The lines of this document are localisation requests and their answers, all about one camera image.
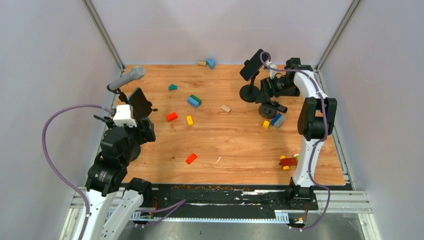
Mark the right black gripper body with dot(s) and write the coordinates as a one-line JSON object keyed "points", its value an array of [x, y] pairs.
{"points": [[277, 85]]}

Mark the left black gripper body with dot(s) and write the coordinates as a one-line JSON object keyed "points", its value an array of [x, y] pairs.
{"points": [[144, 135]]}

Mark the black phone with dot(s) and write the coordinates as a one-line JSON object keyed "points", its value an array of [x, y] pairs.
{"points": [[276, 106], [140, 104]]}

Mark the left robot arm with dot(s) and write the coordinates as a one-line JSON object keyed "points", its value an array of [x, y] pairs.
{"points": [[108, 201]]}

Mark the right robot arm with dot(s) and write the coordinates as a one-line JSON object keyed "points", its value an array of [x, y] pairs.
{"points": [[315, 123]]}

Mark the black round pole stand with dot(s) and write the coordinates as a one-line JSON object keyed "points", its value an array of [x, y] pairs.
{"points": [[249, 92]]}

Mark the purple-edged phone on pole stand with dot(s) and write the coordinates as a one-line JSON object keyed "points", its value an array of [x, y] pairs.
{"points": [[253, 65]]}

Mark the black microphone tripod stand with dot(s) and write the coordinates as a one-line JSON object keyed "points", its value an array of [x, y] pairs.
{"points": [[121, 96]]}

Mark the small yellow cube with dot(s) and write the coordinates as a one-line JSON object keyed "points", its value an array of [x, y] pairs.
{"points": [[266, 124]]}

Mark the blue grey lego brick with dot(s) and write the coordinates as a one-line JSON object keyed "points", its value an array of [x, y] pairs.
{"points": [[278, 120]]}

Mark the red wooden block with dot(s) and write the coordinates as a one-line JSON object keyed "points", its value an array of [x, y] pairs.
{"points": [[172, 116]]}

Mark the beige wooden block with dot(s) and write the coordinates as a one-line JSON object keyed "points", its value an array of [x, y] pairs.
{"points": [[225, 108]]}

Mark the yellow wooden block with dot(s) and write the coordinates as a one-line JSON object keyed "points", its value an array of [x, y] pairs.
{"points": [[189, 120]]}

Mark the orange red block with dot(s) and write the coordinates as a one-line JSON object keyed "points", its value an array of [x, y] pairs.
{"points": [[191, 158]]}

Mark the teal triangular block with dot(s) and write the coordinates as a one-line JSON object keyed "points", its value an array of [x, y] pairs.
{"points": [[172, 87]]}

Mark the blue green lego brick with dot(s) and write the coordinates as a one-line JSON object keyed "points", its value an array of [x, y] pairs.
{"points": [[194, 101]]}

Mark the grey microphone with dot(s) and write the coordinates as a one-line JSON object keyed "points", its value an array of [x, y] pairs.
{"points": [[135, 73]]}

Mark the blue triangular block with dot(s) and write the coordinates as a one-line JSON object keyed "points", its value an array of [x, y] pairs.
{"points": [[211, 63]]}

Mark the tan wooden cylinder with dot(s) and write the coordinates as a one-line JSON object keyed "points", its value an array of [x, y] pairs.
{"points": [[202, 63]]}

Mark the red lego toy car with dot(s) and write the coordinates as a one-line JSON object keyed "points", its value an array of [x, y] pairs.
{"points": [[287, 162]]}

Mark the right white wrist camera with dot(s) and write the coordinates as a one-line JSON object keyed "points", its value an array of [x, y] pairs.
{"points": [[271, 68]]}

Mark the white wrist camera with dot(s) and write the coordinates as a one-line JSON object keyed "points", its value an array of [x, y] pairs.
{"points": [[124, 116], [271, 68]]}

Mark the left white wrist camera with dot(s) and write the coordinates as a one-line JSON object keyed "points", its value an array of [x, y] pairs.
{"points": [[124, 116]]}

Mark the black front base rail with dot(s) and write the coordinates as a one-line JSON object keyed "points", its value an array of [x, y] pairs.
{"points": [[225, 201]]}

